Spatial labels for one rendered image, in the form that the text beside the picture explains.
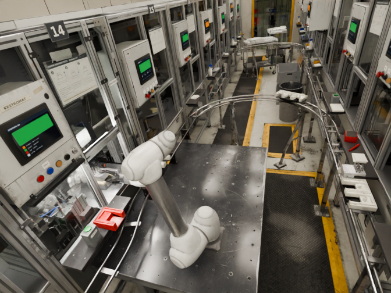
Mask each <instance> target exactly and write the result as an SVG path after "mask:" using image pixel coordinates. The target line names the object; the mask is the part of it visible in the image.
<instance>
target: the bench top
mask: <svg viewBox="0 0 391 293"><path fill-rule="evenodd" d="M211 146H212V147H211ZM239 154H241V155H239ZM267 154H268V148H267V147H257V146H237V145H218V144H198V143H188V142H182V143H181V144H180V146H179V147H178V149H177V151H176V155H175V157H176V161H177V162H178V163H177V164H174V163H169V164H168V165H167V167H168V169H167V170H166V172H165V174H164V175H163V179H164V180H165V182H166V184H167V186H168V188H169V190H170V192H171V194H172V196H173V198H174V200H175V202H176V203H177V205H178V207H179V209H180V211H181V213H182V215H183V217H184V219H185V221H186V223H187V224H190V223H191V221H192V219H193V217H194V214H195V212H196V211H197V209H198V208H200V207H202V206H209V207H210V208H212V209H214V210H215V211H216V213H217V214H218V217H219V222H220V227H224V228H225V230H224V232H223V235H222V240H221V245H220V248H221V250H220V251H216V250H213V249H208V248H205V249H204V250H203V252H202V254H201V255H200V256H199V258H198V259H197V260H196V261H195V262H194V263H193V264H192V265H190V266H189V267H187V268H183V269H181V268H179V267H177V266H176V265H175V264H174V263H173V262H172V261H171V259H170V256H169V251H170V249H171V244H170V234H171V231H170V229H169V227H168V226H167V224H166V222H165V221H164V219H163V217H162V215H161V213H160V211H159V210H158V208H157V206H156V205H155V203H154V201H153V200H149V199H147V200H146V202H145V205H144V208H143V211H142V214H141V217H140V222H141V224H140V226H138V227H137V231H136V234H135V237H134V240H133V242H132V244H131V247H130V249H129V251H128V253H127V254H126V256H125V258H124V260H123V262H122V263H121V265H120V267H119V268H118V271H119V273H118V275H119V276H123V277H127V278H130V279H134V280H137V281H141V282H144V283H148V284H152V285H156V286H158V287H162V288H166V289H169V290H173V291H177V292H181V293H226V292H229V293H257V291H258V275H259V266H260V250H261V235H262V218H263V210H264V194H265V179H266V163H267ZM217 159H218V160H217ZM211 173H213V174H211ZM144 197H145V196H144V193H143V191H142V190H141V191H140V193H139V194H138V196H137V198H136V199H135V200H134V202H133V204H132V206H131V209H130V212H129V214H128V217H127V220H126V223H129V222H137V221H138V217H139V214H140V211H141V208H142V205H143V203H144V200H145V199H144ZM124 220H125V219H123V221H122V223H121V224H120V226H119V227H118V229H117V230H116V231H114V232H113V234H112V235H111V237H110V238H109V240H108V241H107V243H106V244H105V246H104V247H103V249H102V250H101V252H100V253H99V255H98V256H97V258H96V259H95V261H94V262H93V264H92V265H91V266H92V267H93V268H95V269H98V270H99V268H100V267H101V265H102V264H103V262H104V260H105V259H106V257H107V256H108V254H109V253H110V251H111V249H112V248H113V246H114V244H115V242H116V240H117V238H118V236H119V233H120V231H121V228H122V224H123V222H124ZM135 228H136V226H126V227H124V228H123V231H122V234H121V236H120V238H119V241H118V243H117V244H116V246H115V249H114V250H113V252H112V253H111V255H110V257H109V258H108V260H107V261H106V263H105V264H104V267H105V268H108V269H112V270H115V269H116V268H117V266H118V264H119V262H120V260H121V258H122V257H123V255H124V254H125V252H126V249H127V248H128V246H129V244H130V241H131V239H132V236H133V234H134V231H135ZM248 277H251V279H250V280H249V279H248Z"/></svg>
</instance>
